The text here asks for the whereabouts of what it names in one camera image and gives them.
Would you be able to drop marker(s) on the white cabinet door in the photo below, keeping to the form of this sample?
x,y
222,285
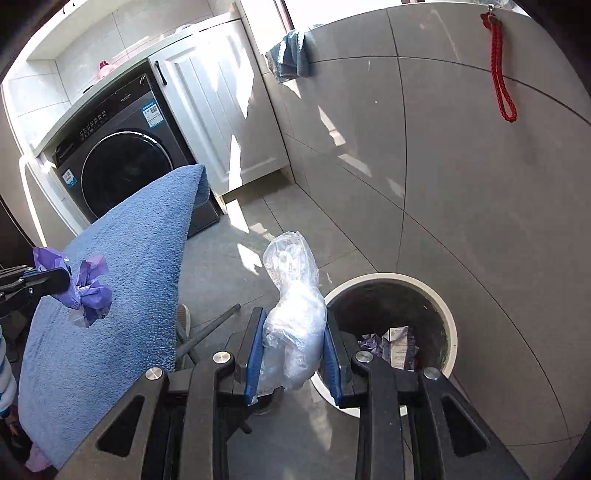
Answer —
x,y
221,106

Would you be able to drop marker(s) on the blue cloth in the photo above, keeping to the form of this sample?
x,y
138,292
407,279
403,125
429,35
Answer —
x,y
291,55

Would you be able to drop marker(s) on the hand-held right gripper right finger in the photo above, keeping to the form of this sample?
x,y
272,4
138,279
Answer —
x,y
331,369

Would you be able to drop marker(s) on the white milk carton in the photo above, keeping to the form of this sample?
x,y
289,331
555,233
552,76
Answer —
x,y
397,348

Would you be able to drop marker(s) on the pink detergent bottle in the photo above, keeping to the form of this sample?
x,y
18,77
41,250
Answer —
x,y
105,69

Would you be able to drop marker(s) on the black table leg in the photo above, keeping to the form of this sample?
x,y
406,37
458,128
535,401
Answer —
x,y
207,327

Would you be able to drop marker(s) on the white round bin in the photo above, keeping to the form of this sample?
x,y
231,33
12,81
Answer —
x,y
443,314

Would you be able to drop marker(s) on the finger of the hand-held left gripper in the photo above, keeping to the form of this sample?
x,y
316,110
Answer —
x,y
46,282
14,271

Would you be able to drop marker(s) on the dark grey washing machine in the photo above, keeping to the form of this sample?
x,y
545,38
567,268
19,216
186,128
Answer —
x,y
120,170

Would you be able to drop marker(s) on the grey slipper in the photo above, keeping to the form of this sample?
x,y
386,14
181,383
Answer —
x,y
184,318

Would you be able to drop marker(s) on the clear plastic bag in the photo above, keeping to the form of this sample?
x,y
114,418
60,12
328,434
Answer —
x,y
291,323

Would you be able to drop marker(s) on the blue terry towel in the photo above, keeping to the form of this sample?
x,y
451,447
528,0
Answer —
x,y
115,277

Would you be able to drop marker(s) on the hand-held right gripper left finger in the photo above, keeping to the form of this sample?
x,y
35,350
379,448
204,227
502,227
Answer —
x,y
255,364

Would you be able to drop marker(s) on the pink cloth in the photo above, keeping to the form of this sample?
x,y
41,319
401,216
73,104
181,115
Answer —
x,y
38,459

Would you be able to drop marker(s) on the purple wrapper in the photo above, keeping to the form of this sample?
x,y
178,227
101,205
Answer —
x,y
92,295
371,344

